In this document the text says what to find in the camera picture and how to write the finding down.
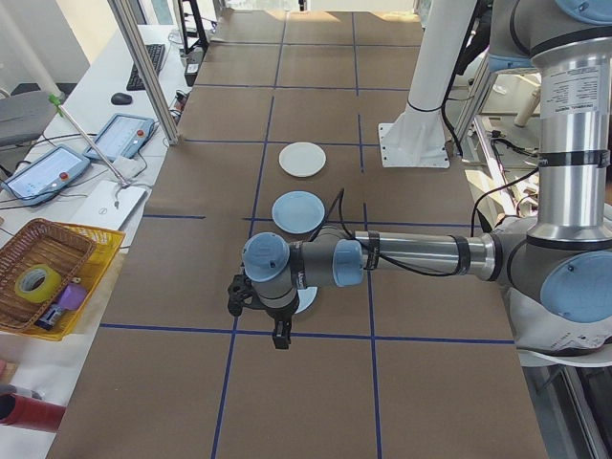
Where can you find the light blue round plate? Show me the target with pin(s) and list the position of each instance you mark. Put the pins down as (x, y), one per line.
(306, 300)
(299, 212)

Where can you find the white round plate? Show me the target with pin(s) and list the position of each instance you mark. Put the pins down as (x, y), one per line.
(302, 160)

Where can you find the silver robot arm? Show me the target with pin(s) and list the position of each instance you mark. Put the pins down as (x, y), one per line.
(411, 251)

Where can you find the yellow plastic tray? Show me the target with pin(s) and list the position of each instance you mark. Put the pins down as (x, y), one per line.
(102, 248)

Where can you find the silver closed laptop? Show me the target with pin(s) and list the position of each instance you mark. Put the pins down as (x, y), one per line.
(110, 208)

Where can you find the purple block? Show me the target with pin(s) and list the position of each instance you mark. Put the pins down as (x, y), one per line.
(72, 296)

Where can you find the blue teach pendant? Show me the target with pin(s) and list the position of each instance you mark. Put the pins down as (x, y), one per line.
(45, 174)
(119, 136)

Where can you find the white fabric cover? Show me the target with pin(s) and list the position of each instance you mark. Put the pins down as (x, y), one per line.
(535, 330)

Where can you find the yellow tape roll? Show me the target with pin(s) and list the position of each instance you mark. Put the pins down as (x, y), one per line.
(24, 289)

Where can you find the brown wicker basket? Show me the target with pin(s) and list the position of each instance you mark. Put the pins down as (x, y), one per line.
(28, 248)

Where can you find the red cylinder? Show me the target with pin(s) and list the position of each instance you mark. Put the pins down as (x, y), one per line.
(28, 412)

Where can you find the long metal rod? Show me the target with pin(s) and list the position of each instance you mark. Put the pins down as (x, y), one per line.
(86, 138)

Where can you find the black computer mouse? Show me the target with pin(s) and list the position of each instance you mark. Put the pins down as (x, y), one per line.
(121, 98)

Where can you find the black keyboard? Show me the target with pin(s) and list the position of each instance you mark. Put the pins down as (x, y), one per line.
(146, 67)

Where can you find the white column stand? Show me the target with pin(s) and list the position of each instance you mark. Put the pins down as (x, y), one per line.
(430, 62)

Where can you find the black metal stand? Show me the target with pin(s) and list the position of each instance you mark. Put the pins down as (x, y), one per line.
(191, 28)

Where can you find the white cylinder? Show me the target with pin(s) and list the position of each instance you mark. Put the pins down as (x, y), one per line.
(526, 107)

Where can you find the gray office chair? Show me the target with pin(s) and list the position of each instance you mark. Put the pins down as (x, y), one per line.
(21, 117)

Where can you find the aluminium frame post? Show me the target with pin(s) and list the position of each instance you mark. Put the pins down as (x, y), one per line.
(143, 72)

